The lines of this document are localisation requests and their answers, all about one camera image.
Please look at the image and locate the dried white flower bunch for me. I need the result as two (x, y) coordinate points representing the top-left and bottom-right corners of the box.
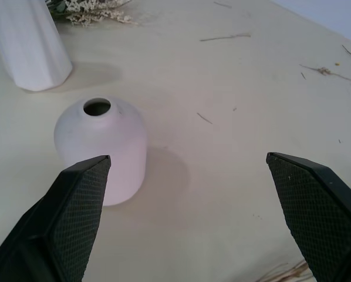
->
(46, 0), (139, 28)

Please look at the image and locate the dry twig with seed cluster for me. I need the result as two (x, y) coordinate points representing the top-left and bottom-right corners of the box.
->
(299, 63), (351, 86)

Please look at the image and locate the dry stems bundle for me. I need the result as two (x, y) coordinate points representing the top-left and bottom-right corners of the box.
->
(257, 260), (314, 282)

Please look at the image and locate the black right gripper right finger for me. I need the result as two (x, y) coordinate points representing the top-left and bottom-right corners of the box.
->
(266, 152), (351, 282)

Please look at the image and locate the long thin dry twig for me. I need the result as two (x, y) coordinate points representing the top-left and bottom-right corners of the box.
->
(199, 33), (252, 42)

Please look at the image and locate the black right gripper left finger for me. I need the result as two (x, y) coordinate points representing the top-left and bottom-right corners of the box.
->
(0, 155), (112, 282)

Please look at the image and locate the small short dry twig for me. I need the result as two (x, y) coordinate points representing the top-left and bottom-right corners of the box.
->
(196, 112), (214, 125)

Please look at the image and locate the small round white vase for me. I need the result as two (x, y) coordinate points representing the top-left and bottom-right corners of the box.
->
(53, 98), (148, 207)

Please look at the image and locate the tall white ribbed vase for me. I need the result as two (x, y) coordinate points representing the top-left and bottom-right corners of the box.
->
(0, 0), (73, 91)

